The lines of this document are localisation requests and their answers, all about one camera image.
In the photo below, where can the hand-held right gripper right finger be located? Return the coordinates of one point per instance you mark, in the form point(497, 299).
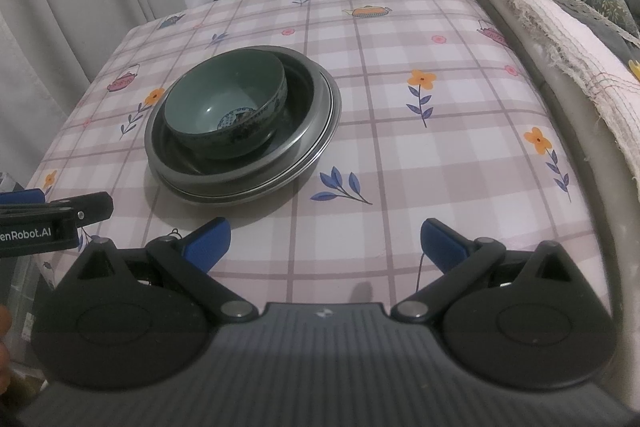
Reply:
point(442, 243)

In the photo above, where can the green ceramic bowl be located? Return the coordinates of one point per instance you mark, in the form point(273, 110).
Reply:
point(220, 107)

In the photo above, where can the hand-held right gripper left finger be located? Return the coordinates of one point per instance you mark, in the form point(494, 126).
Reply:
point(207, 242)

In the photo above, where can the deep steel bowl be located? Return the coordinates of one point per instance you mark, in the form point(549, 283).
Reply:
point(300, 97)

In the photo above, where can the pink plaid tablecloth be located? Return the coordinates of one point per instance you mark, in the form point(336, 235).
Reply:
point(400, 107)

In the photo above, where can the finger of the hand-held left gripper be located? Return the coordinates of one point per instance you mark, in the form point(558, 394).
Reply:
point(22, 198)
point(92, 207)

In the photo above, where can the person's left hand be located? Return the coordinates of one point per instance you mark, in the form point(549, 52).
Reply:
point(4, 327)

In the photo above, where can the wide steel basin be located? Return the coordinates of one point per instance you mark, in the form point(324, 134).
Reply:
point(327, 107)

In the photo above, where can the yellow clip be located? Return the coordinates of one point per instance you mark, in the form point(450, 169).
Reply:
point(635, 71)

